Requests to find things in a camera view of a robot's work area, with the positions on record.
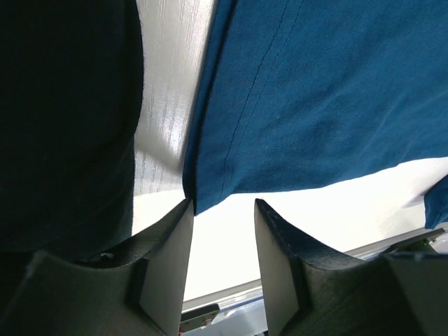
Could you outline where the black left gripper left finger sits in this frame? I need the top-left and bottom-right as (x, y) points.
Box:
(1, 199), (194, 335)

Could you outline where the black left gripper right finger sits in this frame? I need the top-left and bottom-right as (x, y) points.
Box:
(255, 199), (447, 335)

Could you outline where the blue t shirt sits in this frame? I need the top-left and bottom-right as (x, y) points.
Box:
(183, 1), (447, 214)

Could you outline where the folded black t shirt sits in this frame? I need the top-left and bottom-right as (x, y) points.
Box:
(1, 1), (144, 260)

